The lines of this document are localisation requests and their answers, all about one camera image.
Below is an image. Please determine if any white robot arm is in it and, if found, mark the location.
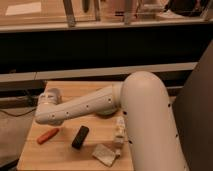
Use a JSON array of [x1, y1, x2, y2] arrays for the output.
[[35, 71, 190, 171]]

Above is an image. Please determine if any green bowl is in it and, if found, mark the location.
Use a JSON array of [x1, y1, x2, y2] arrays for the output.
[[96, 108, 118, 116]]

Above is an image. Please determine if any white tube bottle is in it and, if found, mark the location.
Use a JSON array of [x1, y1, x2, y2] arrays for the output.
[[114, 116, 125, 158]]

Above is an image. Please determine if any black rectangular sponge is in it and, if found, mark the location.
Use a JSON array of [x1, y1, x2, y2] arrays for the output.
[[72, 126, 89, 149]]

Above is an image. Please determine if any white folded cloth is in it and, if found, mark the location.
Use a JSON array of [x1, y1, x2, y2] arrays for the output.
[[92, 144, 116, 167]]

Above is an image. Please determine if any black bag on shelf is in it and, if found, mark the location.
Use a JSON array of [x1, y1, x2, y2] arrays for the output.
[[164, 0, 209, 17]]

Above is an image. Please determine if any white paper sheet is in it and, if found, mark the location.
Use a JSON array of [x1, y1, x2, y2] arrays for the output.
[[5, 2, 41, 16]]

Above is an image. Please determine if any black cable on floor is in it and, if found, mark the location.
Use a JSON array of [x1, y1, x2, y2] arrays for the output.
[[0, 107, 38, 118]]

